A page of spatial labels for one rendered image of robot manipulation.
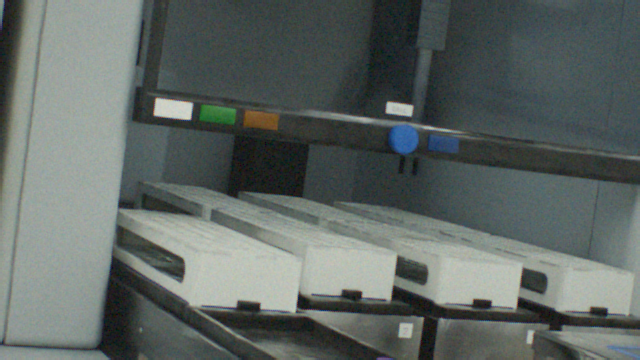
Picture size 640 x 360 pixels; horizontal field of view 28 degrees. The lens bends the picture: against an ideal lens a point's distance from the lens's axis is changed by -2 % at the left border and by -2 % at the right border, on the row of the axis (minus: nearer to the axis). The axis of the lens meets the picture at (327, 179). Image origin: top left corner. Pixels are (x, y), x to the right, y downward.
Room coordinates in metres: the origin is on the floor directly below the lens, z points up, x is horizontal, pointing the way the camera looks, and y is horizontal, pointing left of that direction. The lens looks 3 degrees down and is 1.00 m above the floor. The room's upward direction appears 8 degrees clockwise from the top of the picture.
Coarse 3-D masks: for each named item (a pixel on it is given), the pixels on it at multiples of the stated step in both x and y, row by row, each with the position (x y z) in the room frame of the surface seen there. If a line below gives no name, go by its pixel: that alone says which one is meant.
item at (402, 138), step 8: (400, 128) 1.34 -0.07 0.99; (408, 128) 1.34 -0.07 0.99; (392, 136) 1.34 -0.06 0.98; (400, 136) 1.34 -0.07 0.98; (408, 136) 1.34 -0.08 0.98; (416, 136) 1.35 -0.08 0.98; (392, 144) 1.34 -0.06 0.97; (400, 144) 1.34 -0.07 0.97; (408, 144) 1.34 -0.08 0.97; (416, 144) 1.35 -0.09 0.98; (400, 152) 1.34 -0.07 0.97; (408, 152) 1.35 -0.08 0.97
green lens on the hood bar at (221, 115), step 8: (200, 112) 1.26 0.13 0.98; (208, 112) 1.26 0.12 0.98; (216, 112) 1.27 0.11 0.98; (224, 112) 1.27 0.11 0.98; (232, 112) 1.27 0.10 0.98; (200, 120) 1.26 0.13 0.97; (208, 120) 1.26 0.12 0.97; (216, 120) 1.27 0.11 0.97; (224, 120) 1.27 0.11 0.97; (232, 120) 1.27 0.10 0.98
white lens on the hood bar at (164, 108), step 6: (156, 102) 1.24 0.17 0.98; (162, 102) 1.24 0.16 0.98; (168, 102) 1.25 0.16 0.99; (174, 102) 1.25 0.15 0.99; (180, 102) 1.25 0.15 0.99; (156, 108) 1.24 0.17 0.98; (162, 108) 1.24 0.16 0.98; (168, 108) 1.25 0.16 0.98; (174, 108) 1.25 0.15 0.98; (180, 108) 1.25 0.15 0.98; (186, 108) 1.25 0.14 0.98; (156, 114) 1.24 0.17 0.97; (162, 114) 1.24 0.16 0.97; (168, 114) 1.25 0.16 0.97; (174, 114) 1.25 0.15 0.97; (180, 114) 1.25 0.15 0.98; (186, 114) 1.25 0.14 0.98
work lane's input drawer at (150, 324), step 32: (128, 288) 1.24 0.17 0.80; (160, 288) 1.19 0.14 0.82; (128, 320) 1.23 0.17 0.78; (160, 320) 1.14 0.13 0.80; (192, 320) 1.10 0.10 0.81; (224, 320) 1.12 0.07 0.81; (256, 320) 1.13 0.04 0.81; (288, 320) 1.14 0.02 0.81; (160, 352) 1.13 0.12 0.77; (192, 352) 1.06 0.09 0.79; (224, 352) 0.99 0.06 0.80; (256, 352) 0.96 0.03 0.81; (288, 352) 1.04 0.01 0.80; (320, 352) 1.06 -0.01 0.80; (352, 352) 1.06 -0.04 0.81; (384, 352) 1.02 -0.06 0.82
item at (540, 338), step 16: (544, 336) 1.21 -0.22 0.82; (560, 336) 1.21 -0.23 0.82; (576, 336) 1.22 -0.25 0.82; (592, 336) 1.23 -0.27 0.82; (608, 336) 1.25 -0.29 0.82; (624, 336) 1.26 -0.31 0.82; (544, 352) 1.21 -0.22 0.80; (560, 352) 1.18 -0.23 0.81; (576, 352) 1.16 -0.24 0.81; (592, 352) 1.14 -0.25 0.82; (608, 352) 1.15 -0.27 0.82; (624, 352) 1.16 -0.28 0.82
